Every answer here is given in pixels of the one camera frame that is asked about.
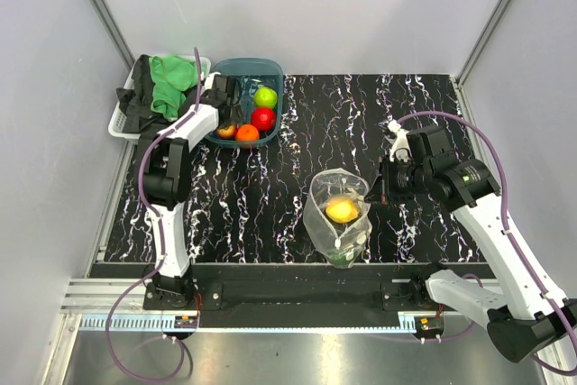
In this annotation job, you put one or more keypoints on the clear polka dot zip bag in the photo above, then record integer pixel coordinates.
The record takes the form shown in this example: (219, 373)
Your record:
(328, 237)

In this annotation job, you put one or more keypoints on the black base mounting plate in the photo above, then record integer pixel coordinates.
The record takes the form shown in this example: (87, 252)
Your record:
(292, 297)

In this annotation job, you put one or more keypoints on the green fake apple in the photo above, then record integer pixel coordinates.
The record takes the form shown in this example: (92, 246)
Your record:
(266, 97)

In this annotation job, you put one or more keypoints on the orange fake fruit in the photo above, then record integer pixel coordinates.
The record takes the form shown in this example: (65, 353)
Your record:
(247, 133)

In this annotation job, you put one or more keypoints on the red yellow fake peach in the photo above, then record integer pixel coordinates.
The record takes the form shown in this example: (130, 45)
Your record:
(227, 133)

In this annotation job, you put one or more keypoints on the dark green fake avocado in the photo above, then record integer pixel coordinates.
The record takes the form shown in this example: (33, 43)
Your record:
(342, 261)

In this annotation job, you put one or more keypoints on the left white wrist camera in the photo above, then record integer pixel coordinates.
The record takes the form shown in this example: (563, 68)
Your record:
(212, 80)

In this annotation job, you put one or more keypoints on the aluminium frame post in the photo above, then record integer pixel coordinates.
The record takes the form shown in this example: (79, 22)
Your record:
(113, 30)
(496, 16)

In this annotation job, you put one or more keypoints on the red fake apple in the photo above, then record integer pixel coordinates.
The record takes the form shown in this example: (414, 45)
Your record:
(263, 118)

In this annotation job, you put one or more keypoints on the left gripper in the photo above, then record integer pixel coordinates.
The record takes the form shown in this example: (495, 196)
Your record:
(236, 115)

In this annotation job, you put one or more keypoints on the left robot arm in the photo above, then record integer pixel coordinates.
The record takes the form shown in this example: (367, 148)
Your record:
(164, 183)

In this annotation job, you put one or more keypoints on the green cloth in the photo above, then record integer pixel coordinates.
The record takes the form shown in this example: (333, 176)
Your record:
(172, 77)

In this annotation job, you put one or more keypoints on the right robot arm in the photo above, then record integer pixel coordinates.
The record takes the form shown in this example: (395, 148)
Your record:
(532, 311)

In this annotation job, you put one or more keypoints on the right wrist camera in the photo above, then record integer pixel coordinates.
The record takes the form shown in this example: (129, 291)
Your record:
(399, 150)

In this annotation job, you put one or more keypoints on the yellow fake lemon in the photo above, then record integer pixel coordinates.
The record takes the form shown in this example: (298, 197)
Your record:
(341, 210)

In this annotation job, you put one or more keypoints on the right aluminium frame post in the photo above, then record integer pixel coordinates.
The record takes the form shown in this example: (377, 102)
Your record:
(496, 16)

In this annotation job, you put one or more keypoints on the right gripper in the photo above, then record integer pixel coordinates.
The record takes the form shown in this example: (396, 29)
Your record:
(383, 185)

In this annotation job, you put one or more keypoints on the black cloth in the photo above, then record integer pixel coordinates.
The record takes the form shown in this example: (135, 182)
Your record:
(135, 105)

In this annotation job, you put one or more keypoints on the left aluminium frame post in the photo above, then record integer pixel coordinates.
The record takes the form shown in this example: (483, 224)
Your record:
(113, 30)

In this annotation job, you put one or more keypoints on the blue translucent plastic tub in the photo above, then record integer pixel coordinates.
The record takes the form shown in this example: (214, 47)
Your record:
(251, 74)

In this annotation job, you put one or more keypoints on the slotted cable duct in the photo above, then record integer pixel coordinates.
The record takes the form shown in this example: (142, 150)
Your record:
(175, 324)

